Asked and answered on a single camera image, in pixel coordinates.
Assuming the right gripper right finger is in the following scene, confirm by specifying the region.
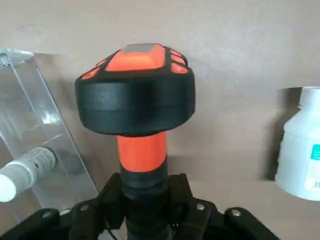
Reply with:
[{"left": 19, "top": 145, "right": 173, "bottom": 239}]
[{"left": 169, "top": 172, "right": 278, "bottom": 240}]

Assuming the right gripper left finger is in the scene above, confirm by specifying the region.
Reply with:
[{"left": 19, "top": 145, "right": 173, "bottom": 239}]
[{"left": 0, "top": 172, "right": 128, "bottom": 240}]

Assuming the orange black barcode scanner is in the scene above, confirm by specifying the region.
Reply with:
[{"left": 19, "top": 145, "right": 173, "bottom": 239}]
[{"left": 74, "top": 42, "right": 196, "bottom": 240}]

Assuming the white medicine bottle teal label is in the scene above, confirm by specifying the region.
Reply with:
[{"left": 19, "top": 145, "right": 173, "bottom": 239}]
[{"left": 274, "top": 86, "right": 320, "bottom": 202}]

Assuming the small white-capped clear bottle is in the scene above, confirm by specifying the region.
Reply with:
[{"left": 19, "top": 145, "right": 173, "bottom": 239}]
[{"left": 0, "top": 146, "right": 58, "bottom": 204}]

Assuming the clear acrylic tiered shelf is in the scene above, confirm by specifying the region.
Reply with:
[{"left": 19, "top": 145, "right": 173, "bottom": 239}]
[{"left": 0, "top": 47, "right": 100, "bottom": 221}]

